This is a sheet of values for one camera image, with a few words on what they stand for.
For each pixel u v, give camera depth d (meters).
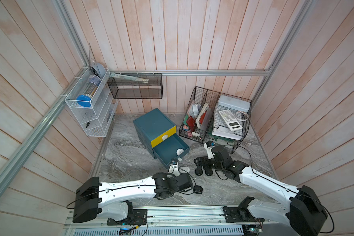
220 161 0.64
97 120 0.78
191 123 1.06
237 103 0.95
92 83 0.77
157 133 0.80
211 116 1.01
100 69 0.86
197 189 0.81
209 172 0.88
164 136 0.82
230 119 0.88
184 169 0.88
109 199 0.41
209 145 0.75
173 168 0.66
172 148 0.94
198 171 0.88
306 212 0.40
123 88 1.05
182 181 0.55
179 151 0.88
